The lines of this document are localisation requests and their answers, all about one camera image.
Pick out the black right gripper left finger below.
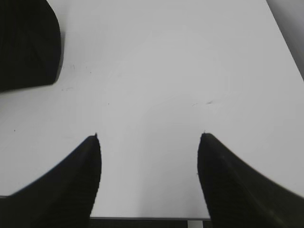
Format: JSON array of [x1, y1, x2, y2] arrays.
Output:
[[0, 135, 102, 228]]

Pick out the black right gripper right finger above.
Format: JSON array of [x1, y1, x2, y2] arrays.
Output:
[[197, 133, 304, 228]]

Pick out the black canvas tote bag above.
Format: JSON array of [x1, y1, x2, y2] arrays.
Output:
[[0, 0, 62, 91]]

